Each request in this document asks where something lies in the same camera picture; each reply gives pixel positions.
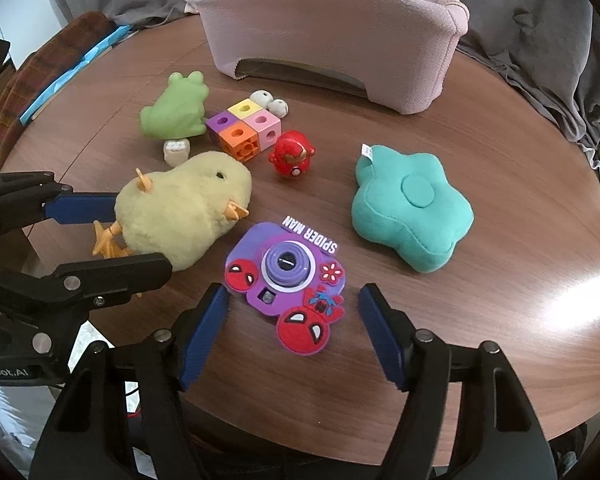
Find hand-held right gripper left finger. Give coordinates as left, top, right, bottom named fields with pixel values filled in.
left=27, top=284, right=231, bottom=480

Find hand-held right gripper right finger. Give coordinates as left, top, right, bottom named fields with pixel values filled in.
left=357, top=282, right=561, bottom=480

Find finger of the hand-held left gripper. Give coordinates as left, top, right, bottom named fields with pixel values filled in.
left=0, top=253, right=174, bottom=314
left=0, top=171, right=120, bottom=241

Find yellow chick plush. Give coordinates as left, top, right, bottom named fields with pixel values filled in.
left=92, top=151, right=254, bottom=272

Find purple toy camera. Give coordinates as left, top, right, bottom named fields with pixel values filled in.
left=223, top=214, right=347, bottom=359

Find beige tooth figurine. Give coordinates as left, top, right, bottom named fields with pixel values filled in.
left=163, top=137, right=191, bottom=166

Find teal flower plush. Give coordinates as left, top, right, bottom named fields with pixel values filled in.
left=351, top=143, right=475, bottom=274

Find green frog toy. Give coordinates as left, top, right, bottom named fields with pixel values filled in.
left=140, top=71, right=210, bottom=140

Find multicolour linked cube block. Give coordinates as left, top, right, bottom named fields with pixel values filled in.
left=205, top=99, right=284, bottom=162

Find red hero figure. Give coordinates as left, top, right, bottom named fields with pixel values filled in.
left=267, top=130, right=317, bottom=179

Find pink fabric basket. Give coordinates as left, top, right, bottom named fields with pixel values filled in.
left=186, top=0, right=470, bottom=116

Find light blue strip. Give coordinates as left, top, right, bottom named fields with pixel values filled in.
left=20, top=25, right=131, bottom=126

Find brown plaid cloth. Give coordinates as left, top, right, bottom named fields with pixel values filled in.
left=0, top=11, right=121, bottom=171

